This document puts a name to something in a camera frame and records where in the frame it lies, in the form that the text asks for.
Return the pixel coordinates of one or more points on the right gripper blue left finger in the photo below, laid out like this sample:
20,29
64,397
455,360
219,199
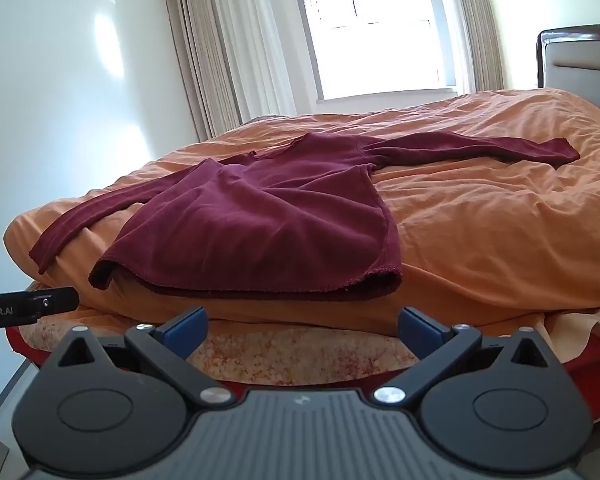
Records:
165,350

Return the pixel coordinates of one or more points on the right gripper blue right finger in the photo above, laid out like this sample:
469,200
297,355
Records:
438,348

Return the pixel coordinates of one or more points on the maroon long-sleeve shirt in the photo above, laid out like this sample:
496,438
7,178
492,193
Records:
301,222

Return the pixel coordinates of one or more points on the floral mattress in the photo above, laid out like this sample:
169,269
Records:
287,355

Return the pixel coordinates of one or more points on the orange duvet cover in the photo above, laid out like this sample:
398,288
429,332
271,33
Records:
482,242

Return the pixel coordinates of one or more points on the cream sheet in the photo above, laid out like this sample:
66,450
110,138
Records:
570,332

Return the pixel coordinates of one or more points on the dark wood padded headboard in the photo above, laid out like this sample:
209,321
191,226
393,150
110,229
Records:
568,59

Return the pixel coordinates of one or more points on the bright window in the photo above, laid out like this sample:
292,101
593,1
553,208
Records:
365,47

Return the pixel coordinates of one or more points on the left beige curtain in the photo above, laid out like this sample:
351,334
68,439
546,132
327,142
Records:
231,62

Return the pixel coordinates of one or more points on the beige curtain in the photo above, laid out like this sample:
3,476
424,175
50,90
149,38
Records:
483,44
231,62

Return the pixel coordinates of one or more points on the right beige curtain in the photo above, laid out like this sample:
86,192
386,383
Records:
483,44

